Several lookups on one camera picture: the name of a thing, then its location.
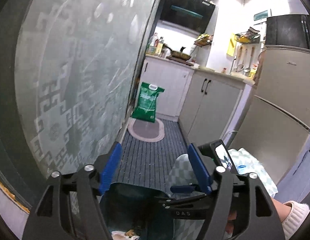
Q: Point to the white kitchen cabinet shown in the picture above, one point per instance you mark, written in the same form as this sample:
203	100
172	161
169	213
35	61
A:
206	104

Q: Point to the brown bread roll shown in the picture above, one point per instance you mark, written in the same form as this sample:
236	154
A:
131	233

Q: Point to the black microwave oven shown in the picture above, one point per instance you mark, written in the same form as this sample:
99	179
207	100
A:
288	30

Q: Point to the oval grey pink mat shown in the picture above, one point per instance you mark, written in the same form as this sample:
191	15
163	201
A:
146	131

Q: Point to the green rice bag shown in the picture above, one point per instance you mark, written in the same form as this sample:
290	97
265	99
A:
145	109

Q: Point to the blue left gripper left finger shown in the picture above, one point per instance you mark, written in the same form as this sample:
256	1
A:
110	165

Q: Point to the blue white tissue pack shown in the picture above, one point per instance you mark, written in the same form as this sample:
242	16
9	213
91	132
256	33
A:
245	168

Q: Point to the green white checkered tablecloth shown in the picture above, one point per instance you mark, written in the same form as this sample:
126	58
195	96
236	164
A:
182	174

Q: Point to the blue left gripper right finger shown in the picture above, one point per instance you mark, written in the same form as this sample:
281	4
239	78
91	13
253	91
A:
201	173

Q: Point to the person's right hand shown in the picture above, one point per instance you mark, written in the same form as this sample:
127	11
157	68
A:
230	222

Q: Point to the frying pan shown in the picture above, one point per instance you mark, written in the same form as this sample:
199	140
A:
178	54

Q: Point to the striped grey floor rug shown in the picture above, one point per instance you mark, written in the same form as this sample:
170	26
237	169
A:
148	163

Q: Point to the silver refrigerator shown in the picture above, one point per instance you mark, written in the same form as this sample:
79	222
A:
277	125

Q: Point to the black range hood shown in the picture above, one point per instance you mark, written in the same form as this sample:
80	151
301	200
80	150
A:
191	14

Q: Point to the white knit sleeve forearm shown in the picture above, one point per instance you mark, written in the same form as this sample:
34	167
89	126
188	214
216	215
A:
292	215

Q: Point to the hanging utensil rack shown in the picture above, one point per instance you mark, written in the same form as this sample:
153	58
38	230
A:
245	50

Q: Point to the patterned frosted sliding door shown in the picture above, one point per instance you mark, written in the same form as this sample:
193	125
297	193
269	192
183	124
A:
67	69

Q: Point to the teal plastic trash bin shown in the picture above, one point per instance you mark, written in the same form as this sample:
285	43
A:
126	207

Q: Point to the oil bottle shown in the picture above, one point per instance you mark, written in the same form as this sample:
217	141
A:
159	46

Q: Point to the wall spice rack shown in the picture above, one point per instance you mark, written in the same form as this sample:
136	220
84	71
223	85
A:
203	40

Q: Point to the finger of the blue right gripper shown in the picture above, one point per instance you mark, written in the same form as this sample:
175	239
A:
182	189

